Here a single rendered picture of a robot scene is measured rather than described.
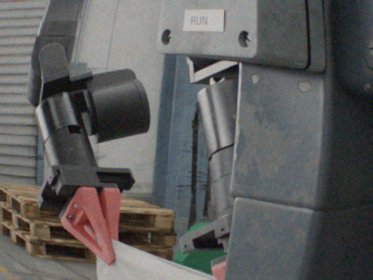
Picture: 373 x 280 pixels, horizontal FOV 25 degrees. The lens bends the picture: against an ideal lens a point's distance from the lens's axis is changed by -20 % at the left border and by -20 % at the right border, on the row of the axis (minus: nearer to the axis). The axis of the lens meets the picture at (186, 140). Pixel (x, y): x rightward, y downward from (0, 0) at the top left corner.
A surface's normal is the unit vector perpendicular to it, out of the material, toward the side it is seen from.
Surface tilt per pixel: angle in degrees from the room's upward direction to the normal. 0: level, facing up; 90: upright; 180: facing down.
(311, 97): 90
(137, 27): 90
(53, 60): 54
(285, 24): 90
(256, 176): 90
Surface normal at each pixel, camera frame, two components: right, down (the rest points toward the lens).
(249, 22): -0.82, -0.04
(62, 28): 0.24, -0.52
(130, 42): 0.56, 0.09
